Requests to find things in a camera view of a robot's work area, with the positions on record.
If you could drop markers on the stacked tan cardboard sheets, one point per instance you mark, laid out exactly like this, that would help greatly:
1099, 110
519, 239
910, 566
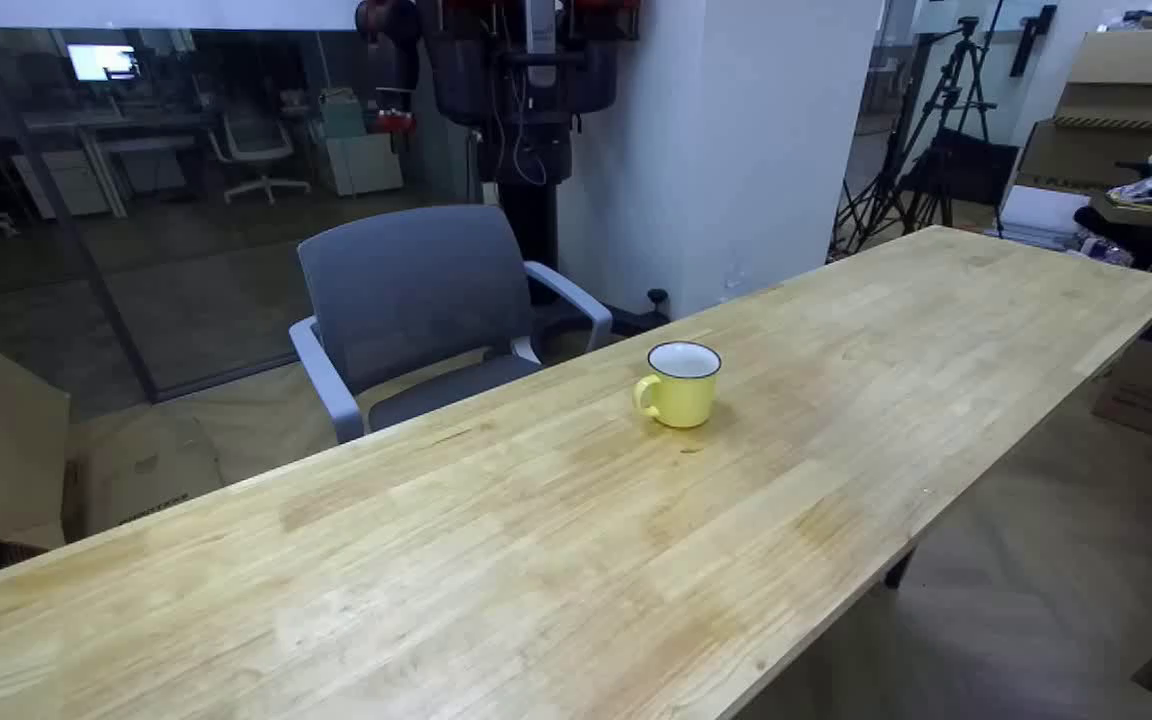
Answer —
1119, 115

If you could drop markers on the white swivel office chair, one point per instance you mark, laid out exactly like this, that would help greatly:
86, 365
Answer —
258, 142

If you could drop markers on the grey office chair white frame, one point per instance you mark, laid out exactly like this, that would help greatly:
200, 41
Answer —
402, 284

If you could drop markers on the black camera tripod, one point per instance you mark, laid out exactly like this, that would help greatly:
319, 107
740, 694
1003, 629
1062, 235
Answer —
958, 67

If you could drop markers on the yellow enamel mug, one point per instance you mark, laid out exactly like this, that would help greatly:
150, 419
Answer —
681, 397

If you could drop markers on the black low seat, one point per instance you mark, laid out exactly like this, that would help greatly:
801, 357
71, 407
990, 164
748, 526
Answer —
963, 164

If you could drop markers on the black table leg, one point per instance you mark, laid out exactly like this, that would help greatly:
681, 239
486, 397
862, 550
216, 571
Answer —
898, 571

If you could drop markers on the open brown cardboard box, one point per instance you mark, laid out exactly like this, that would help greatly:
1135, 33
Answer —
137, 464

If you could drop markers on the red black pedestal robot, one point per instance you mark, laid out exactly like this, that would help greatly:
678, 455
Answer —
520, 81

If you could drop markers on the lit computer monitor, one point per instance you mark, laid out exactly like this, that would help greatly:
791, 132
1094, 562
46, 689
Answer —
103, 62

